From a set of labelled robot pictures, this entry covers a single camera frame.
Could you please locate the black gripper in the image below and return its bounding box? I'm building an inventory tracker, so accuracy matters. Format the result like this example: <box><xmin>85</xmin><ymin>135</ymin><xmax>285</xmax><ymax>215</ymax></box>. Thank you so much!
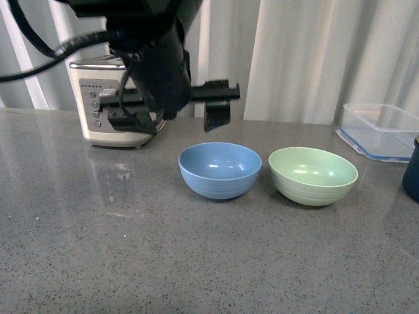
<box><xmin>107</xmin><ymin>16</ymin><xmax>240</xmax><ymax>133</ymax></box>

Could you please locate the blue plastic bowl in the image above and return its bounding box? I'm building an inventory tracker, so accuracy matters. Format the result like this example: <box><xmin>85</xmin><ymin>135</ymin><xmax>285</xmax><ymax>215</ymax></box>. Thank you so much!
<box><xmin>178</xmin><ymin>142</ymin><xmax>262</xmax><ymax>200</ymax></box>

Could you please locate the green plastic bowl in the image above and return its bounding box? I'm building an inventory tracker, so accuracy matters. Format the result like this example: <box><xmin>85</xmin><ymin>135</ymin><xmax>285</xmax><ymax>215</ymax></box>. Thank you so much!
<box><xmin>268</xmin><ymin>147</ymin><xmax>358</xmax><ymax>207</ymax></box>

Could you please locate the cream two-slot toaster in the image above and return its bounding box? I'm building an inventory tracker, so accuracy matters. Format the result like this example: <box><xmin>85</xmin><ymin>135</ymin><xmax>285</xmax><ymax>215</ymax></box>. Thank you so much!
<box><xmin>69</xmin><ymin>54</ymin><xmax>153</xmax><ymax>147</ymax></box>

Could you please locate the clear plastic container blue rim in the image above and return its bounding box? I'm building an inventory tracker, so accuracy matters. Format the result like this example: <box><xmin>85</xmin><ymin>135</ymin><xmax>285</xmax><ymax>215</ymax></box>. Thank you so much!
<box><xmin>337</xmin><ymin>103</ymin><xmax>418</xmax><ymax>163</ymax></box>

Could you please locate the dark blue cup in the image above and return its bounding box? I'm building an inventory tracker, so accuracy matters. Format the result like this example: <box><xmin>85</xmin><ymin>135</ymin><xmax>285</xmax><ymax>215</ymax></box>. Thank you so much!
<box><xmin>402</xmin><ymin>136</ymin><xmax>419</xmax><ymax>202</ymax></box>

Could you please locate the black cable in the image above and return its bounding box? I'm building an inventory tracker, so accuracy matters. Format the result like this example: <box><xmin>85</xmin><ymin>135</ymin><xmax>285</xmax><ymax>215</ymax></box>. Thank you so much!
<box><xmin>0</xmin><ymin>0</ymin><xmax>132</xmax><ymax>82</ymax></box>

